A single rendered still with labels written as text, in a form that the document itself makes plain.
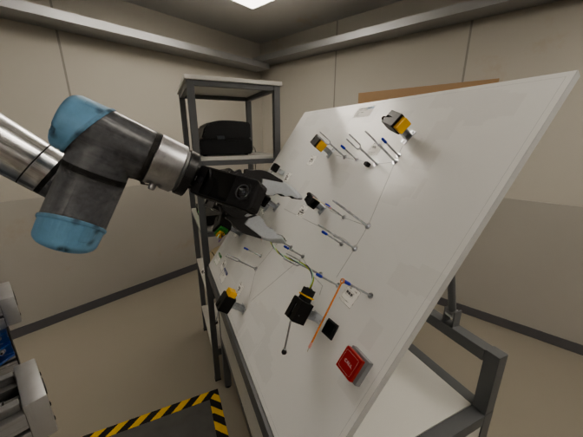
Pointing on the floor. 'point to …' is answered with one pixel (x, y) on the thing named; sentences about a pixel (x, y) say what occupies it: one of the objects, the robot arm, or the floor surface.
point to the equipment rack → (231, 91)
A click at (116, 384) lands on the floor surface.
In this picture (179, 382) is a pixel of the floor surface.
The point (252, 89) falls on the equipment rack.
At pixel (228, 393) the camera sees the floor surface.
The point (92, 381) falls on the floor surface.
